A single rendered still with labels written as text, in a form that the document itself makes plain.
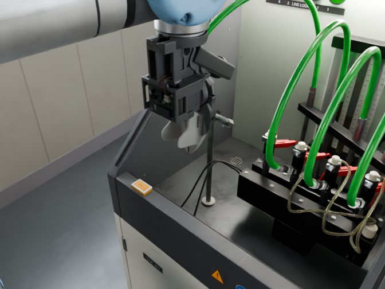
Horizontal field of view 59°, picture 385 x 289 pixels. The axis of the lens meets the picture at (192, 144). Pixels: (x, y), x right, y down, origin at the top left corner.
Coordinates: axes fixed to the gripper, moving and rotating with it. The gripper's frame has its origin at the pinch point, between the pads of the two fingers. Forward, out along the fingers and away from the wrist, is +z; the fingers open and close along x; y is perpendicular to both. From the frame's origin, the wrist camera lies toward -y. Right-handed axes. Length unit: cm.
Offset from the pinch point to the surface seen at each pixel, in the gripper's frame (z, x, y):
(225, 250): 26.4, 6.4, -3.5
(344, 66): -4.2, 8.4, -42.8
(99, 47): 45, -174, -94
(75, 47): 40, -172, -74
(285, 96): -6.4, 8.3, -15.5
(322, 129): -3.1, 16.3, -14.8
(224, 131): 34, -31, -52
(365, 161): -0.5, 24.2, -14.6
